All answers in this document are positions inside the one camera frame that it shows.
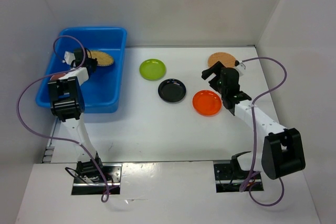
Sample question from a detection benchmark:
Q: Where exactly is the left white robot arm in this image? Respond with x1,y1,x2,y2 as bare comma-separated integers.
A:
48,48,105,182

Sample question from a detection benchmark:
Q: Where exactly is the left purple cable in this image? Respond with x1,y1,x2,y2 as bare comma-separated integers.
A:
17,35,119,203

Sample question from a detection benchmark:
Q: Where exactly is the green plastic plate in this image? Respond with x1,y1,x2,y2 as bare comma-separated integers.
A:
139,59,166,81

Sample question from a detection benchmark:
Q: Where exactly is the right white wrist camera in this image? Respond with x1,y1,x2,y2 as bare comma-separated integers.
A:
235,60,246,76

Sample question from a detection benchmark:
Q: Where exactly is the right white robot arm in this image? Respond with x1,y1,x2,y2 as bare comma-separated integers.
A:
202,62,306,180

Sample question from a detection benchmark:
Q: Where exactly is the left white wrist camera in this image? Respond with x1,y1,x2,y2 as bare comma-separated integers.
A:
63,51,75,65

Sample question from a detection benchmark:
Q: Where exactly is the bamboo woven round tray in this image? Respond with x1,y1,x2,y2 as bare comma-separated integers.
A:
87,49,114,67

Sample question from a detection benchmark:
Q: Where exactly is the orange plastic plate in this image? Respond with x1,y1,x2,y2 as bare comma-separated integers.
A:
192,90,222,116

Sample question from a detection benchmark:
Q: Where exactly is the blue plastic bin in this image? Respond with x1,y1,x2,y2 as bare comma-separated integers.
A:
35,27,127,113

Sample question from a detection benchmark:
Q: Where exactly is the pink plastic cup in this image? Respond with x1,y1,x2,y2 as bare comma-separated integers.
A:
50,73,66,81

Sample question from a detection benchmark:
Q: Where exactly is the orange-brown woven round tray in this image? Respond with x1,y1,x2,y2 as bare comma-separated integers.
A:
207,52,236,68

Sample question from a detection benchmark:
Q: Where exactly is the black plastic plate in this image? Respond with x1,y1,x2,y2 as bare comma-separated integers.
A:
158,79,186,103

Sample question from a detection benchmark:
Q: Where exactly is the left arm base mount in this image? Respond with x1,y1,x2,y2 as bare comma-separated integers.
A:
65,163,122,196

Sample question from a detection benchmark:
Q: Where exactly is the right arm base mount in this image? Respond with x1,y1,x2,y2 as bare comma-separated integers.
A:
213,160,249,193

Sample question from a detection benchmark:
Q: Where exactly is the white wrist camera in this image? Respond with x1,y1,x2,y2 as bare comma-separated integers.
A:
235,60,246,76
63,51,75,65

